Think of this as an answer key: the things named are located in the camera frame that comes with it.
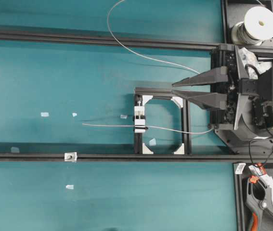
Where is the white wire spool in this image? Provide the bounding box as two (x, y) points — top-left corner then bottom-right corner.
(231, 6), (273, 46)

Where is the lower black aluminium rail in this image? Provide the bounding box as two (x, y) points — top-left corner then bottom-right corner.
(0, 153), (267, 163)

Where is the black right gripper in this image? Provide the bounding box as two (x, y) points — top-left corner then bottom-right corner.
(171, 45), (261, 130)

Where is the silver metal fitting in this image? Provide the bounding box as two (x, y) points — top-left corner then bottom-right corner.
(64, 152), (78, 163)

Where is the upper black aluminium rail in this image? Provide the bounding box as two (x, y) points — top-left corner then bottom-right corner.
(0, 25), (232, 51)

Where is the clear bag of screws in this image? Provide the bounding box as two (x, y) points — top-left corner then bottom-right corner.
(238, 48), (273, 79)

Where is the white wire clamp block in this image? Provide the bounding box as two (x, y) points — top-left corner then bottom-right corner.
(134, 101), (146, 133)

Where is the orange black spring clamp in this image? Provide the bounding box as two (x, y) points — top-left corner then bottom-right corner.
(244, 163), (273, 231)

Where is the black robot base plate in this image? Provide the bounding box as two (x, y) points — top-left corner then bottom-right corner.
(211, 118), (273, 155)

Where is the thin white wire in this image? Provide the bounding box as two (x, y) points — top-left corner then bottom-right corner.
(82, 0), (214, 135)

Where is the black aluminium rail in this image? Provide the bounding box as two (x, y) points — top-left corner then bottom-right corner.
(0, 25), (232, 51)
(0, 153), (267, 163)

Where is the small black square frame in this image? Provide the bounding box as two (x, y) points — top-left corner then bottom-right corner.
(133, 88), (192, 155)

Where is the white label tag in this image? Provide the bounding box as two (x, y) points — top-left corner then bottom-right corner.
(234, 163), (246, 175)

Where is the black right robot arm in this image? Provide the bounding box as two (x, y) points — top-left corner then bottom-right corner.
(173, 44), (273, 154)

